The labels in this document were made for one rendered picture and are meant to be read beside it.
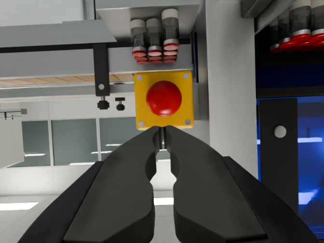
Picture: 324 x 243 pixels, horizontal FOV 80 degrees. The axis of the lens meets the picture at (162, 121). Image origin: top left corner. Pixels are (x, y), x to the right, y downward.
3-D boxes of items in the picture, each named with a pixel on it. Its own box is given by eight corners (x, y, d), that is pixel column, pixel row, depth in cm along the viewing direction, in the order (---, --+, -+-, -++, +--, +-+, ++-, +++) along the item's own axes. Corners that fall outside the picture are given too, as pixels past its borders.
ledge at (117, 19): (187, 34, 38) (187, 44, 38) (120, 37, 38) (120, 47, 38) (200, -13, 24) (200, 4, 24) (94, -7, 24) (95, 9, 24)
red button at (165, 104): (179, 83, 24) (180, 115, 25) (147, 85, 24) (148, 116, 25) (182, 78, 21) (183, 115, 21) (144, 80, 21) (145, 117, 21)
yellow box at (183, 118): (185, 79, 31) (187, 125, 31) (140, 81, 31) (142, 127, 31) (193, 68, 23) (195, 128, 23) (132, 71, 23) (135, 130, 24)
